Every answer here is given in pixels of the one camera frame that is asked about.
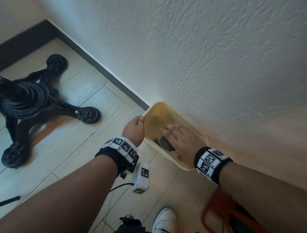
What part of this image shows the orange metal stool frame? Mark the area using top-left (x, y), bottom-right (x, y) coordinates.
top-left (201, 187), bottom-right (264, 233)

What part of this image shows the black device on body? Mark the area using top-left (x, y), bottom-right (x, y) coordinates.
top-left (119, 214), bottom-right (151, 233)

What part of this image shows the wristband with marker blocks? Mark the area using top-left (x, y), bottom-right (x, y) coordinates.
top-left (193, 147), bottom-right (234, 186)
top-left (94, 136), bottom-right (140, 178)

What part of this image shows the person's right hand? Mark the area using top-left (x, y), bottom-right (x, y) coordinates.
top-left (159, 124), bottom-right (207, 168)

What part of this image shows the black rod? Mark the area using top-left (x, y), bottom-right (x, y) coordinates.
top-left (0, 196), bottom-right (21, 207)

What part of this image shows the person's left forearm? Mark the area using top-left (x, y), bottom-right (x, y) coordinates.
top-left (0, 156), bottom-right (126, 233)

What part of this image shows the dark scrubbing sponge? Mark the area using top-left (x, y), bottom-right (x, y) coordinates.
top-left (157, 136), bottom-right (177, 152)

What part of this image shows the left wristband with marker blocks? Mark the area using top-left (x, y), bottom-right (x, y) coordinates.
top-left (94, 136), bottom-right (140, 178)

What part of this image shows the yellow plastic tub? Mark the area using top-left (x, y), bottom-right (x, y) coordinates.
top-left (140, 101), bottom-right (209, 171)

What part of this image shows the right wristband with marker blocks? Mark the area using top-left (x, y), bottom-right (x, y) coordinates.
top-left (193, 147), bottom-right (234, 186)

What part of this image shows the person's right forearm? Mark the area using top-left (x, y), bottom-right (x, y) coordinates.
top-left (219, 162), bottom-right (307, 233)

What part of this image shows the white shoe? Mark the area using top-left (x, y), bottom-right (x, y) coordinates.
top-left (152, 207), bottom-right (177, 233)

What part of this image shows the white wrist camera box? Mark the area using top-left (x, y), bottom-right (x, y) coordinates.
top-left (130, 162), bottom-right (151, 194)

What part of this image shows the dark baseboard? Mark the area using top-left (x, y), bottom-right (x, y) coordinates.
top-left (0, 20), bottom-right (151, 111)

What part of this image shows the person's left hand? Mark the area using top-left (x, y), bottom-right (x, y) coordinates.
top-left (122, 116), bottom-right (146, 147)

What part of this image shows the black cable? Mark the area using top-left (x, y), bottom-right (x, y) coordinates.
top-left (103, 183), bottom-right (135, 217)

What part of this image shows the black ornate table base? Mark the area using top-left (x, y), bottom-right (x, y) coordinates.
top-left (0, 54), bottom-right (102, 169)

